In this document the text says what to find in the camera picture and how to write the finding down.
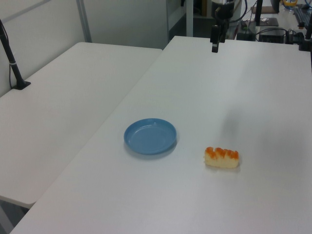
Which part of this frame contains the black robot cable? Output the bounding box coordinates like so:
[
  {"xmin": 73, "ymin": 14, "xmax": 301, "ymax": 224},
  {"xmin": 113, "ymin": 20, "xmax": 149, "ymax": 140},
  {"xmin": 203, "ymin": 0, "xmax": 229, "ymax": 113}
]
[{"xmin": 237, "ymin": 0, "xmax": 248, "ymax": 23}]

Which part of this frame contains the white side table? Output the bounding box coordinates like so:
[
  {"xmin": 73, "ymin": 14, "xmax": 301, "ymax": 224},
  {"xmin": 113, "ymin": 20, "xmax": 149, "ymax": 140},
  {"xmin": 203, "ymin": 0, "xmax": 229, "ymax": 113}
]
[{"xmin": 0, "ymin": 41, "xmax": 163, "ymax": 206}]

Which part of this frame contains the aluminium profile rail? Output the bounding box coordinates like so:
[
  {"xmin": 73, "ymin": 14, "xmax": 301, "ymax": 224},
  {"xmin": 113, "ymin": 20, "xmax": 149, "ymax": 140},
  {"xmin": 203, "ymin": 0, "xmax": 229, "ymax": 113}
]
[{"xmin": 293, "ymin": 6, "xmax": 312, "ymax": 26}]

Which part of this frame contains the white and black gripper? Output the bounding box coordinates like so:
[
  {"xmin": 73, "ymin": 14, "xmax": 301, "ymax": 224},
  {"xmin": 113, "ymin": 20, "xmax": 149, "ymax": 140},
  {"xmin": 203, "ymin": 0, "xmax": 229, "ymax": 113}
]
[{"xmin": 211, "ymin": 1, "xmax": 239, "ymax": 54}]

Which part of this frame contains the black camera stand pole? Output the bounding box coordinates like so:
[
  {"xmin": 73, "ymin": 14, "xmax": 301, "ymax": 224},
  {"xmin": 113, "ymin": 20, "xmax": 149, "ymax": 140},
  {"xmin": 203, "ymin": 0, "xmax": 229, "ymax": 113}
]
[
  {"xmin": 0, "ymin": 19, "xmax": 32, "ymax": 91},
  {"xmin": 298, "ymin": 14, "xmax": 312, "ymax": 52}
]

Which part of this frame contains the grey partition post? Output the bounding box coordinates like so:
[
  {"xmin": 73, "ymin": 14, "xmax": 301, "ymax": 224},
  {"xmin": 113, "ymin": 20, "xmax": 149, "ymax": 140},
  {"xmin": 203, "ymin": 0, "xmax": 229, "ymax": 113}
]
[{"xmin": 76, "ymin": 0, "xmax": 93, "ymax": 43}]

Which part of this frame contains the black electronics box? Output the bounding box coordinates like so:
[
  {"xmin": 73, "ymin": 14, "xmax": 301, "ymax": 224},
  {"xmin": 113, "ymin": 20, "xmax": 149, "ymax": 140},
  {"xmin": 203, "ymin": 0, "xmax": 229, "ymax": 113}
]
[{"xmin": 257, "ymin": 27, "xmax": 287, "ymax": 44}]

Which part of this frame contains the thin black upright pole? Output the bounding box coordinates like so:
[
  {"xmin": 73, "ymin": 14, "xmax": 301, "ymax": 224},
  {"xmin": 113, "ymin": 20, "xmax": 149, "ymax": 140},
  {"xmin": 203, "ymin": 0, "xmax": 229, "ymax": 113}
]
[{"xmin": 254, "ymin": 0, "xmax": 264, "ymax": 27}]

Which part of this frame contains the black flat mat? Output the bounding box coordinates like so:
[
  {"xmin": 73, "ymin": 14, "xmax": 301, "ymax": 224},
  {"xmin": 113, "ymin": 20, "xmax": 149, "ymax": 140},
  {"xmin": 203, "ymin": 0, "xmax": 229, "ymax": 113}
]
[{"xmin": 251, "ymin": 17, "xmax": 279, "ymax": 27}]

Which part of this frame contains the blue round plate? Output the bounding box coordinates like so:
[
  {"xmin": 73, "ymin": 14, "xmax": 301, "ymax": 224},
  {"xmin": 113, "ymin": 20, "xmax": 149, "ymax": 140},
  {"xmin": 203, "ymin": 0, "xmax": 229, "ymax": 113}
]
[{"xmin": 123, "ymin": 118, "xmax": 177, "ymax": 156}]

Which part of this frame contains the small black device box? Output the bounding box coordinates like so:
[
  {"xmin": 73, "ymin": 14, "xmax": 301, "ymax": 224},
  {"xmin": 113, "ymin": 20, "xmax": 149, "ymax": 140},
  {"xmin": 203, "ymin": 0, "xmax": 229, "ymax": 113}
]
[{"xmin": 236, "ymin": 31, "xmax": 256, "ymax": 41}]

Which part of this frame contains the bread with orange topping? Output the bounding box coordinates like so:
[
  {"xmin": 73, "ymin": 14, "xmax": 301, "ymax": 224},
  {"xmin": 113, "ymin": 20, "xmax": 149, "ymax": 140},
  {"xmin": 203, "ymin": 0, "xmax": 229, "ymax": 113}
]
[{"xmin": 203, "ymin": 146, "xmax": 240, "ymax": 170}]

